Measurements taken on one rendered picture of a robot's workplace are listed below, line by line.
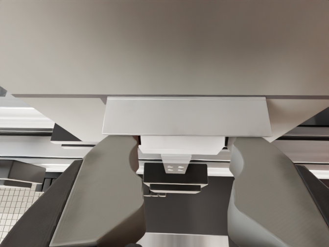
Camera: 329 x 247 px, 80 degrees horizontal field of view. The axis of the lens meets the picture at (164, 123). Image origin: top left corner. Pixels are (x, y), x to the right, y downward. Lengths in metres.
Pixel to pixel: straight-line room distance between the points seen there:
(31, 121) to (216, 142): 0.21
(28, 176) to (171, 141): 0.40
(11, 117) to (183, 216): 0.56
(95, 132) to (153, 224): 0.56
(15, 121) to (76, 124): 0.14
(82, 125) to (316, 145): 0.47
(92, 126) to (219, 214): 0.61
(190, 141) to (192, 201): 0.53
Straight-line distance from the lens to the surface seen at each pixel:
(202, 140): 0.18
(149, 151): 0.22
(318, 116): 0.71
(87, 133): 0.19
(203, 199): 0.71
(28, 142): 0.55
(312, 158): 0.52
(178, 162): 0.27
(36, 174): 0.55
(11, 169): 0.49
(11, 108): 0.26
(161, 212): 0.71
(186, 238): 0.21
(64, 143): 0.23
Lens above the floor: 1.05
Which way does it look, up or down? 22 degrees down
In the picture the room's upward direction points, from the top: 178 degrees counter-clockwise
